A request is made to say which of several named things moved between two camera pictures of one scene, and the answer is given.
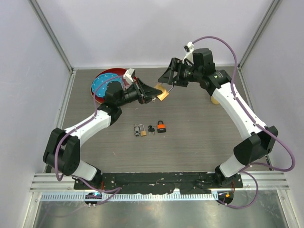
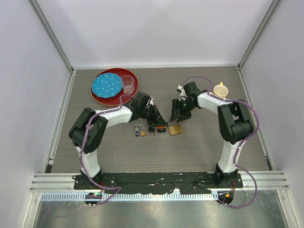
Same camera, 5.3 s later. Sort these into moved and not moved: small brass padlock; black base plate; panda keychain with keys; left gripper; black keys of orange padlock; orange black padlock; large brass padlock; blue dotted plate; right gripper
Moved: left gripper; large brass padlock; right gripper
Not moved: panda keychain with keys; black keys of orange padlock; blue dotted plate; black base plate; small brass padlock; orange black padlock
